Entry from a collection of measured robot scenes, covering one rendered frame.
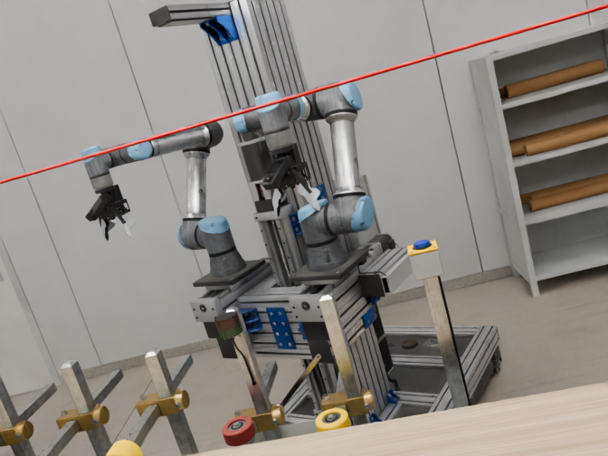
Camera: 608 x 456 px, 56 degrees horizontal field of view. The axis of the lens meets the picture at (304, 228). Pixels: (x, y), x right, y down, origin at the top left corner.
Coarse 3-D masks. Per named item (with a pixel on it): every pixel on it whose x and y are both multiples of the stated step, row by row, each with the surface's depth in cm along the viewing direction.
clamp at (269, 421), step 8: (248, 408) 157; (272, 408) 154; (280, 408) 154; (248, 416) 153; (256, 416) 152; (264, 416) 152; (272, 416) 152; (280, 416) 152; (256, 424) 153; (264, 424) 153; (272, 424) 152; (280, 424) 153
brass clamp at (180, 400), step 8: (176, 392) 156; (184, 392) 156; (144, 400) 157; (152, 400) 156; (160, 400) 155; (168, 400) 154; (176, 400) 154; (184, 400) 155; (144, 408) 156; (160, 408) 155; (168, 408) 155; (176, 408) 154; (184, 408) 155; (160, 416) 156
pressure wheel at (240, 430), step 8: (240, 416) 147; (224, 424) 145; (232, 424) 145; (240, 424) 143; (248, 424) 142; (224, 432) 142; (232, 432) 141; (240, 432) 140; (248, 432) 141; (224, 440) 143; (232, 440) 140; (240, 440) 140; (248, 440) 141
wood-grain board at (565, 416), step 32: (416, 416) 127; (448, 416) 124; (480, 416) 121; (512, 416) 118; (544, 416) 115; (576, 416) 112; (256, 448) 132; (288, 448) 129; (320, 448) 126; (352, 448) 122; (384, 448) 119; (416, 448) 117; (448, 448) 114; (480, 448) 111; (512, 448) 109; (544, 448) 106; (576, 448) 104
